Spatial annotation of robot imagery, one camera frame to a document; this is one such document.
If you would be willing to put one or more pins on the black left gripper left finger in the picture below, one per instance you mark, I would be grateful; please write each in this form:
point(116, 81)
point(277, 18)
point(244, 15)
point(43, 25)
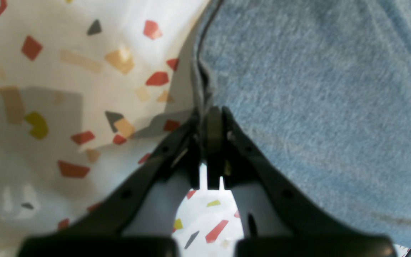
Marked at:
point(136, 220)

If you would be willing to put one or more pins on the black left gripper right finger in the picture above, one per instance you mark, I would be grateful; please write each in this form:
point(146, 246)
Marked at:
point(278, 220)

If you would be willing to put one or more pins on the grey t-shirt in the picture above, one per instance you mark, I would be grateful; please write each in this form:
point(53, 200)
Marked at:
point(323, 87)

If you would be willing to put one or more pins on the terrazzo pattern tablecloth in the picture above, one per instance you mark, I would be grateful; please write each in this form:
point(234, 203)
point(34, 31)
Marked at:
point(88, 88)

